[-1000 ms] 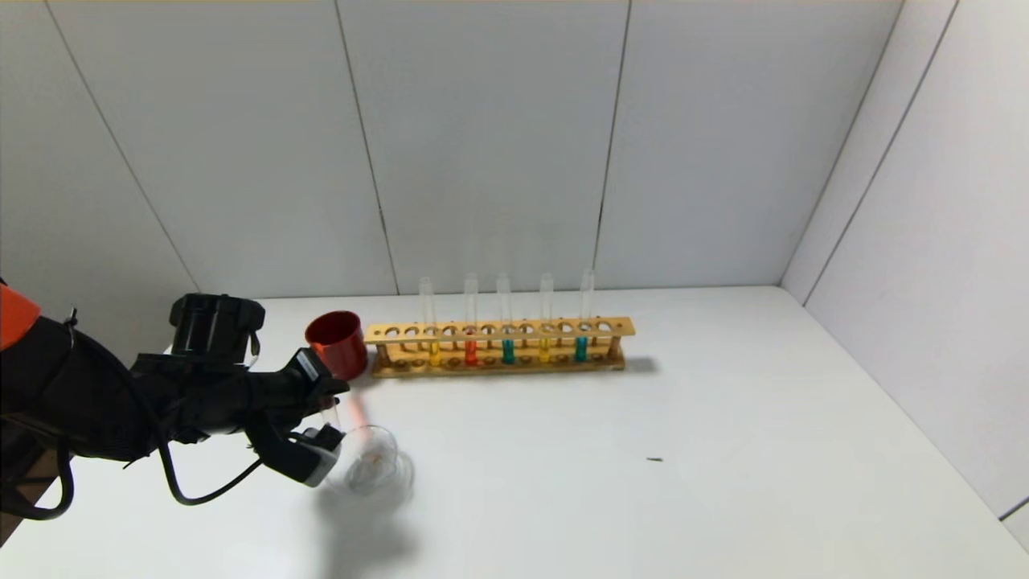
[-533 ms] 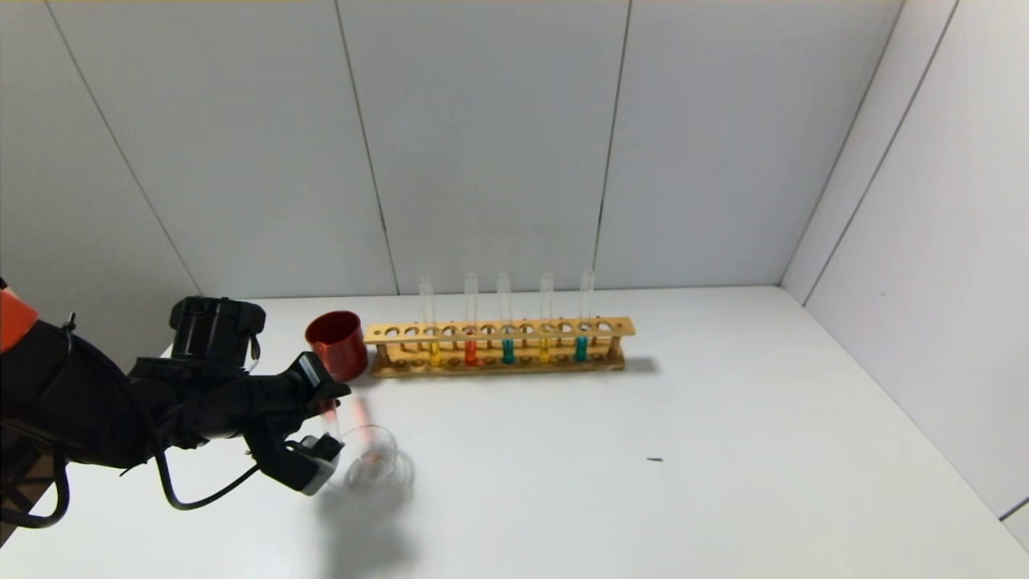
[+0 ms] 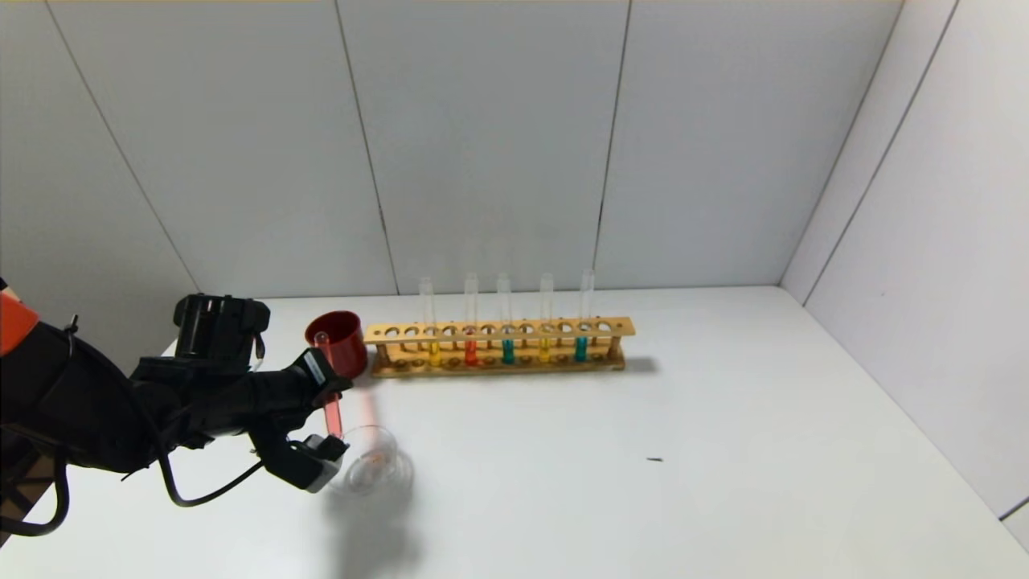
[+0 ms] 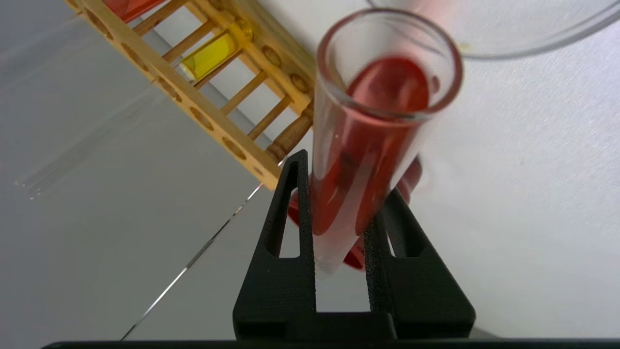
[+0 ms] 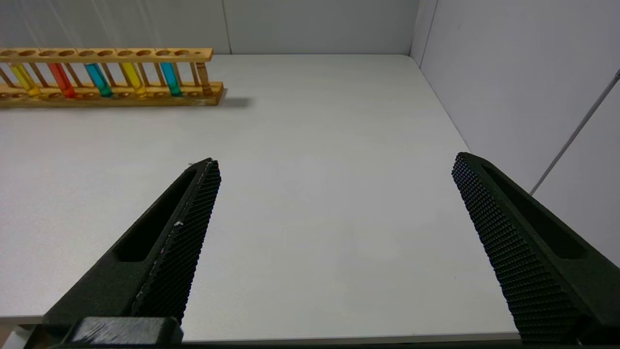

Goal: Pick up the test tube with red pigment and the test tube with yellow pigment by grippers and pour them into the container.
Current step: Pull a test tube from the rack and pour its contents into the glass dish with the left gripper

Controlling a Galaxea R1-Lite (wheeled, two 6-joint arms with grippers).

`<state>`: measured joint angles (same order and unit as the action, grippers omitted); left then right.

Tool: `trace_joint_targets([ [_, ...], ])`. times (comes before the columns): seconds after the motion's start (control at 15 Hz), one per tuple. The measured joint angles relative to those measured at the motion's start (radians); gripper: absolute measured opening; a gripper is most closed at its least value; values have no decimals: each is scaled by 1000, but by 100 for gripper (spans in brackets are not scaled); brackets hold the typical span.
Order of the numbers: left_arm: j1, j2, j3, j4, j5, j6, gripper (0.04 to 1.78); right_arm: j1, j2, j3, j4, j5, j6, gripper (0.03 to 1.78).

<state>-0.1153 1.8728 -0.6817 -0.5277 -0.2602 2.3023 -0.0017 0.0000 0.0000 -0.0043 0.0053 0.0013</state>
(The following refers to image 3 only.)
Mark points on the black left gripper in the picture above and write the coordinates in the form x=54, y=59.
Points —
x=315, y=371

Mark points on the test tube with red pigment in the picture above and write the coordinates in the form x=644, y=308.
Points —
x=334, y=418
x=471, y=354

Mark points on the test tube with yellow pigment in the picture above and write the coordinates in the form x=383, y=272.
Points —
x=544, y=351
x=435, y=354

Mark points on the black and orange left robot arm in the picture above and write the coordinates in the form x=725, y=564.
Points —
x=80, y=402

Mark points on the test tube with teal pigment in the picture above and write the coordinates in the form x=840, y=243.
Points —
x=580, y=350
x=507, y=351

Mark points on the wooden test tube rack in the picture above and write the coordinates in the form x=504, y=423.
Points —
x=623, y=326

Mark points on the dark red cup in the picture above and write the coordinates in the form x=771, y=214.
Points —
x=350, y=354

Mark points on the clear glass dish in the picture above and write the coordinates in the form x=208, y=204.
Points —
x=378, y=474

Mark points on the dark background furniture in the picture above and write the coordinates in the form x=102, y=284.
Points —
x=20, y=490

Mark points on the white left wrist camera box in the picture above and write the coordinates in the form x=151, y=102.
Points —
x=317, y=466

